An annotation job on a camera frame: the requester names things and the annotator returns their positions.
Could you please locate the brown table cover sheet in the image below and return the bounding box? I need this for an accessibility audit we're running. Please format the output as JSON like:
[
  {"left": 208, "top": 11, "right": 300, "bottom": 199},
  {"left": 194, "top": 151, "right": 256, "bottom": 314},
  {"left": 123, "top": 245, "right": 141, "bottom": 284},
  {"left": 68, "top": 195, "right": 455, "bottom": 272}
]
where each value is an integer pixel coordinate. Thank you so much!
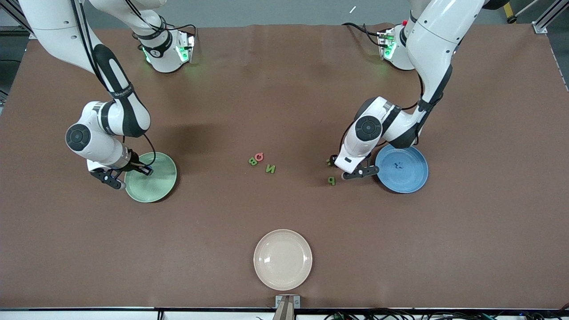
[{"left": 0, "top": 23, "right": 569, "bottom": 310}]

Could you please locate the brown camera support pole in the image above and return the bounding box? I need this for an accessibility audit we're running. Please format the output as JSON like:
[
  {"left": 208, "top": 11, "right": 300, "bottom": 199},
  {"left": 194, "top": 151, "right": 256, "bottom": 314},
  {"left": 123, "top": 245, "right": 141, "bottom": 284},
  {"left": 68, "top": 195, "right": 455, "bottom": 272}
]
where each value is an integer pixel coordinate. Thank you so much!
[{"left": 271, "top": 296, "right": 297, "bottom": 320}]

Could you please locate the aluminium frame profile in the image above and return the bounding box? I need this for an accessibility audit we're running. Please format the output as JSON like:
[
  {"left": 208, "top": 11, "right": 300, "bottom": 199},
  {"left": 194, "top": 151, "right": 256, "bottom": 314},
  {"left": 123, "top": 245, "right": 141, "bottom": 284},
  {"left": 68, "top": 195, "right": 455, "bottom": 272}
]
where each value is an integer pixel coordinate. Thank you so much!
[
  {"left": 532, "top": 0, "right": 569, "bottom": 34},
  {"left": 0, "top": 0, "right": 36, "bottom": 40}
]

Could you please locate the yellow black striped bar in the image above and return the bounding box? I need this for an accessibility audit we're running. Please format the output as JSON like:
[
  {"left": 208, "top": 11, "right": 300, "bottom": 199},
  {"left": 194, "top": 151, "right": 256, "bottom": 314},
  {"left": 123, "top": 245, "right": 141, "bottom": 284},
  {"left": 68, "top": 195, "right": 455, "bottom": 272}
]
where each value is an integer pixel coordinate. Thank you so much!
[{"left": 501, "top": 0, "right": 519, "bottom": 24}]

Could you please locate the blue plate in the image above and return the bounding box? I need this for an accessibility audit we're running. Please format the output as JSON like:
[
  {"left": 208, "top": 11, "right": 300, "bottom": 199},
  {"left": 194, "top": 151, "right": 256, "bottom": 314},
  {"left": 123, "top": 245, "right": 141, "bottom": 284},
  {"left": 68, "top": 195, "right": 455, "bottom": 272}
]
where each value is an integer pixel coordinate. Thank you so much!
[{"left": 375, "top": 144, "right": 429, "bottom": 194}]

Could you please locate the black arm base cable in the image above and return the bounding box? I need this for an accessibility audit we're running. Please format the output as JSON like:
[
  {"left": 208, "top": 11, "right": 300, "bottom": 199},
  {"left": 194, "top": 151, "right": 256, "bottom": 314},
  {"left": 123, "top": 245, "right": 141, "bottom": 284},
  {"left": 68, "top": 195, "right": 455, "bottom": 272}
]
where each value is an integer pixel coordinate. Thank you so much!
[
  {"left": 341, "top": 21, "right": 384, "bottom": 47},
  {"left": 153, "top": 12, "right": 197, "bottom": 45}
]

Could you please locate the light green plate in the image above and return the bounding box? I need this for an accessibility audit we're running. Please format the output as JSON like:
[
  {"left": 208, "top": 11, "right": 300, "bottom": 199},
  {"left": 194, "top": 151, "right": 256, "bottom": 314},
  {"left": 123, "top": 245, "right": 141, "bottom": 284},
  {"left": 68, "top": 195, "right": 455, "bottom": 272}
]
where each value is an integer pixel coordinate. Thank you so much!
[{"left": 124, "top": 152, "right": 177, "bottom": 204}]

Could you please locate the black right arm base cable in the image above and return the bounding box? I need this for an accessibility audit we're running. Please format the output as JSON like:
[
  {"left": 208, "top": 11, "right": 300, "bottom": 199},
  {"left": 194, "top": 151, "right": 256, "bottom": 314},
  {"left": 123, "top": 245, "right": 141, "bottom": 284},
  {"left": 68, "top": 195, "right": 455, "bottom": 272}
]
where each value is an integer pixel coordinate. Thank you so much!
[{"left": 153, "top": 12, "right": 197, "bottom": 45}]

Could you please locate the black left arm base cable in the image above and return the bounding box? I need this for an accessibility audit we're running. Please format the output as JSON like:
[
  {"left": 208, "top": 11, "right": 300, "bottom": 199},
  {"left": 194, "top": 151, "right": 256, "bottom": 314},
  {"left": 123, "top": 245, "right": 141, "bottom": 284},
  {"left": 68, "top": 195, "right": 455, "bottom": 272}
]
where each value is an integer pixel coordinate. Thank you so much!
[{"left": 341, "top": 21, "right": 384, "bottom": 47}]

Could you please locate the beige plate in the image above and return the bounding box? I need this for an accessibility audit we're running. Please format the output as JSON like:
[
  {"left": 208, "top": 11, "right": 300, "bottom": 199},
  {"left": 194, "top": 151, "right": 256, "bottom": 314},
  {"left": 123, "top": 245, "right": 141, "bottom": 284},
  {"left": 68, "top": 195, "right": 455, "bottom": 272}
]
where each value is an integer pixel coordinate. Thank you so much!
[{"left": 253, "top": 229, "right": 313, "bottom": 291}]

